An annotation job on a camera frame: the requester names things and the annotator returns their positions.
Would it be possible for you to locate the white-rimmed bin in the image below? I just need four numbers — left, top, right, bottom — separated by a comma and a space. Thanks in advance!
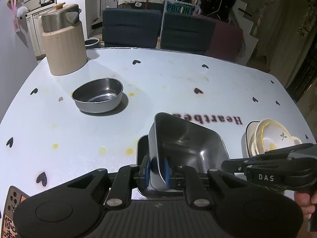
85, 38, 100, 50

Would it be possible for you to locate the teal sign box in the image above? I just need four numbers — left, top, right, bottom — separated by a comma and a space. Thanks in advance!
165, 1, 194, 15

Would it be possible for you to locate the white kitchen cabinet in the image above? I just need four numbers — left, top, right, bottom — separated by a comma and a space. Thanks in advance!
26, 7, 47, 56

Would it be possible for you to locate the flower-print bowl with yellow rim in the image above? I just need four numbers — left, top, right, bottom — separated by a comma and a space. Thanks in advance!
255, 118, 294, 154

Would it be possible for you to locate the cream two-handled bowl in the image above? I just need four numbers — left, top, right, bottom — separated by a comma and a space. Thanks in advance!
248, 119, 303, 158

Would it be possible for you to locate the white bowl with dark rim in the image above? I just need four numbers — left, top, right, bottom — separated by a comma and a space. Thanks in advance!
245, 121, 260, 158

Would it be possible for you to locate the white plush toy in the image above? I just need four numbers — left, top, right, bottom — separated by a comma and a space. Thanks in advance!
16, 6, 29, 18

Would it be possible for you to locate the person's right hand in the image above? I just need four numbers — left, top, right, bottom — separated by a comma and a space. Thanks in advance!
295, 191, 317, 216

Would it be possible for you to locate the maroon chair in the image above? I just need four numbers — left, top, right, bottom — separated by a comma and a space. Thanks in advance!
193, 15, 244, 62

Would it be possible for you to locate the small round steel bowl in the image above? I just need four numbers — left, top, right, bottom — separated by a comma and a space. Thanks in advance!
72, 78, 124, 114

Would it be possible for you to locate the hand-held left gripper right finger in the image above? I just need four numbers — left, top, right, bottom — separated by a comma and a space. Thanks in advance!
165, 156, 248, 209

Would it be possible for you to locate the steel rectangular container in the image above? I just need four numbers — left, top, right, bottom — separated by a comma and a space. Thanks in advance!
136, 134, 185, 199
148, 112, 229, 191

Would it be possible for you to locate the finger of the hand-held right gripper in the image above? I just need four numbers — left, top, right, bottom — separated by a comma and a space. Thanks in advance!
221, 143, 316, 173

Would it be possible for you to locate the dark blue chair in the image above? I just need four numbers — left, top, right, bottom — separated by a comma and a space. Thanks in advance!
102, 8, 162, 49
160, 12, 216, 52

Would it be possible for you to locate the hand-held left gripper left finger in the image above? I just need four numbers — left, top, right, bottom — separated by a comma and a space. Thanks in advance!
67, 155, 152, 210

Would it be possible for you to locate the beige kettle with steel top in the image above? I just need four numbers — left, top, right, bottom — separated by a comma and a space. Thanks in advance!
41, 2, 88, 76

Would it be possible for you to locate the orange printed card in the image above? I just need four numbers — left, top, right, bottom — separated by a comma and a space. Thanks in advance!
0, 185, 28, 238

